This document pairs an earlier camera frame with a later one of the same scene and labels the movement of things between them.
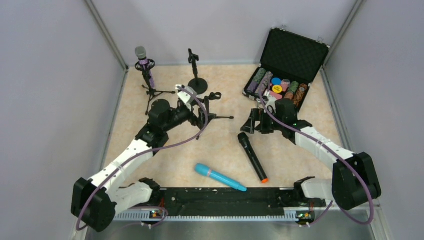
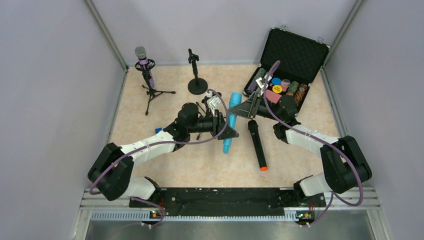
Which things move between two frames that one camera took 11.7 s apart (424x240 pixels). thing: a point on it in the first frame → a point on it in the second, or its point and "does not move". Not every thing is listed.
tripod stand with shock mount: (145, 65) does not move
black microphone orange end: (253, 157) → (253, 127)
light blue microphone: (203, 169) → (235, 99)
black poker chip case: (289, 65) does not move
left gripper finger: (207, 104) → (219, 122)
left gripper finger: (201, 120) → (228, 133)
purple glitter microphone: (141, 52) does not move
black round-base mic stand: (200, 85) does not move
